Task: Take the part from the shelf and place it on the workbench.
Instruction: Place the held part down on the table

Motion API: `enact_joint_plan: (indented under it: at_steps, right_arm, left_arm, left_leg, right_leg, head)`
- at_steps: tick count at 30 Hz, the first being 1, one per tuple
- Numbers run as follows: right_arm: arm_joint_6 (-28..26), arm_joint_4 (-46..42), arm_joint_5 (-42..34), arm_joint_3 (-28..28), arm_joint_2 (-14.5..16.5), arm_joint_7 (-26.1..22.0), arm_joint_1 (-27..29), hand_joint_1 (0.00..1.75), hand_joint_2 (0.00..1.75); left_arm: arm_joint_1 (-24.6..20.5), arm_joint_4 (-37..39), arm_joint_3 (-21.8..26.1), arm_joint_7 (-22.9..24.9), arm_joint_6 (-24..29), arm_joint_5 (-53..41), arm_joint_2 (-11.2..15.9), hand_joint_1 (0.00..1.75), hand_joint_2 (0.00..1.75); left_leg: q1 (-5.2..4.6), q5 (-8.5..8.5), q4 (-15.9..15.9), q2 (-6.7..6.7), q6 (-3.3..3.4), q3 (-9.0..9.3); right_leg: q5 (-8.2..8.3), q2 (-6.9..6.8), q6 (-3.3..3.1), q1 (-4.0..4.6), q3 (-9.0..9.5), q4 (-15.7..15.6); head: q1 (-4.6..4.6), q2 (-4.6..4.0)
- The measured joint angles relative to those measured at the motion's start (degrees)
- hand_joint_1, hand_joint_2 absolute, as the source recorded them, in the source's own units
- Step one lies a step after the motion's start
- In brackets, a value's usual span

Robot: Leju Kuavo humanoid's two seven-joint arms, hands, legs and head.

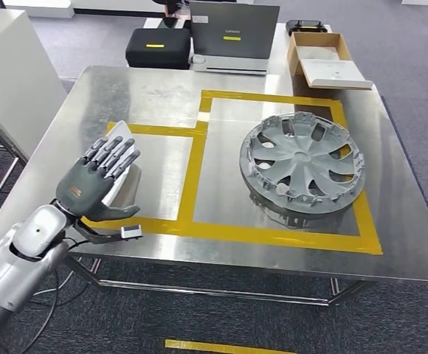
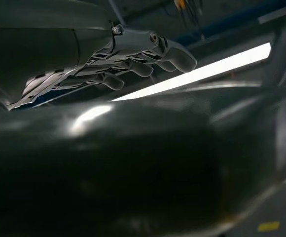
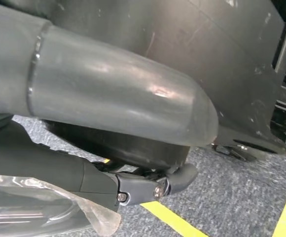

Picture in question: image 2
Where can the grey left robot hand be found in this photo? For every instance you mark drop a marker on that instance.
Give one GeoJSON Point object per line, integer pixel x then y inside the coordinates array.
{"type": "Point", "coordinates": [59, 163]}

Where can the white ceiling light strip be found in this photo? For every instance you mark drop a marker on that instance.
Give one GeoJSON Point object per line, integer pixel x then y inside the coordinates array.
{"type": "Point", "coordinates": [207, 70]}

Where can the small yellow tape patch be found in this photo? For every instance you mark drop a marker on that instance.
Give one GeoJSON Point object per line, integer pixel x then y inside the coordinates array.
{"type": "Point", "coordinates": [268, 226]}

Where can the yellow hanging pendant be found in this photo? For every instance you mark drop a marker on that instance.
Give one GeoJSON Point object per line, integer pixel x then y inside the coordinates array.
{"type": "Point", "coordinates": [180, 3]}

